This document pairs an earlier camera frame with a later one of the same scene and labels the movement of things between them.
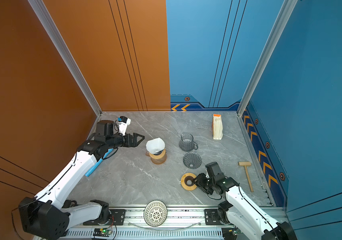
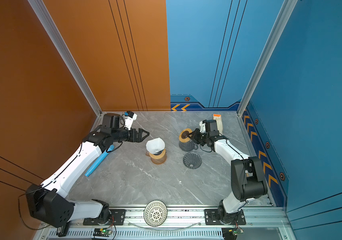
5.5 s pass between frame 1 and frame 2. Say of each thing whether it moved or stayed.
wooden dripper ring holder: stayed
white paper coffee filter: stayed
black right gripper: moved
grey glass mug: stayed
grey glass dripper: stayed
